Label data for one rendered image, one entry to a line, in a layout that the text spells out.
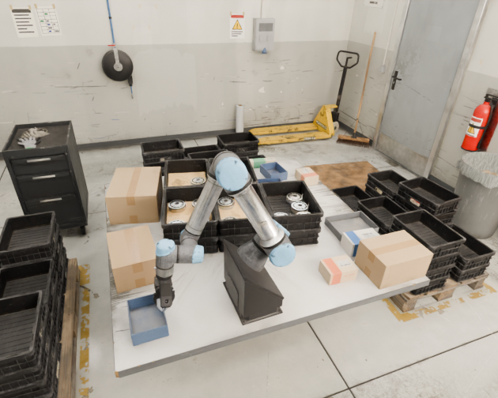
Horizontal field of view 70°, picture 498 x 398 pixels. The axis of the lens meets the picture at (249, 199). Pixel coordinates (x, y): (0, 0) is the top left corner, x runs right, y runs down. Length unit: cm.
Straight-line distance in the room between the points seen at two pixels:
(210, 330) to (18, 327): 103
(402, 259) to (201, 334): 105
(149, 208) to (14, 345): 96
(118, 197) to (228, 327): 106
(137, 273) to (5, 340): 72
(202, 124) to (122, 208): 328
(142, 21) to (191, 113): 130
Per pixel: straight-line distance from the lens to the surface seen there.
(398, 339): 277
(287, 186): 233
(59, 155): 318
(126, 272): 183
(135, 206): 229
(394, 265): 193
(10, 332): 225
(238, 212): 216
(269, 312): 172
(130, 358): 166
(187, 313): 176
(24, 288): 263
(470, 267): 313
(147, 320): 174
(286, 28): 553
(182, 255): 147
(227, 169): 131
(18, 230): 297
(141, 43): 501
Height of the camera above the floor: 203
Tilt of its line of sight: 31 degrees down
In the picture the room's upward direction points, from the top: 2 degrees clockwise
